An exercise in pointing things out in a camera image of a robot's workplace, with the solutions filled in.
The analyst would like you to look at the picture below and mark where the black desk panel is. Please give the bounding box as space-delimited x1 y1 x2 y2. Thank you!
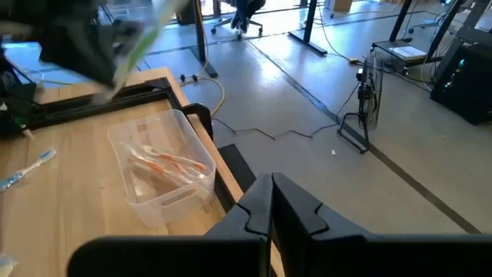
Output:
191 0 219 79

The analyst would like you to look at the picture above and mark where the black base with white sheet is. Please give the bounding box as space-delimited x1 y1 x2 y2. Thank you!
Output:
371 37 428 75

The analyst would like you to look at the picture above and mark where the clear plastic bin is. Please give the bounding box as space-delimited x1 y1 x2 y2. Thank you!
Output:
107 108 217 229

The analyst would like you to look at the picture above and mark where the green toothbrush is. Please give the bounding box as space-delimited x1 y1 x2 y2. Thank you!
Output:
113 0 189 92

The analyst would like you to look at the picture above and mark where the yellow floor cable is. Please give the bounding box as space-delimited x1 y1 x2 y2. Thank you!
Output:
178 0 227 117

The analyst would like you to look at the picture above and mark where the black floor fan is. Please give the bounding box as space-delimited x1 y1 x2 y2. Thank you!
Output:
337 48 384 154

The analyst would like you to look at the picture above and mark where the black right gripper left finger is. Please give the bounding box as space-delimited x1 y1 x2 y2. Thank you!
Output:
206 172 275 242

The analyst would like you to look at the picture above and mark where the person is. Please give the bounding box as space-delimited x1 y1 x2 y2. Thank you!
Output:
229 0 267 31

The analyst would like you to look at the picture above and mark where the black computer tower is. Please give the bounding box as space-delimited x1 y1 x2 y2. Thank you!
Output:
429 40 492 126

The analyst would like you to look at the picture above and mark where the wrapped blue toothbrush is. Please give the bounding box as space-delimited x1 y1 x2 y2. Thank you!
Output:
0 147 58 192

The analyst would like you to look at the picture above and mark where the black office desk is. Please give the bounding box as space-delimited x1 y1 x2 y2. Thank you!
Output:
287 0 329 57

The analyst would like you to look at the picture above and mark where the black frame clamp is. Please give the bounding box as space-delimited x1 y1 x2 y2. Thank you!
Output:
181 102 214 142

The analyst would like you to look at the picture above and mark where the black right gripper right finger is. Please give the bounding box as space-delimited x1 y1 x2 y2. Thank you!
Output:
271 172 370 277

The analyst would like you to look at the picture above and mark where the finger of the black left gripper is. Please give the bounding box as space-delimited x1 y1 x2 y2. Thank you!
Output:
89 41 125 89

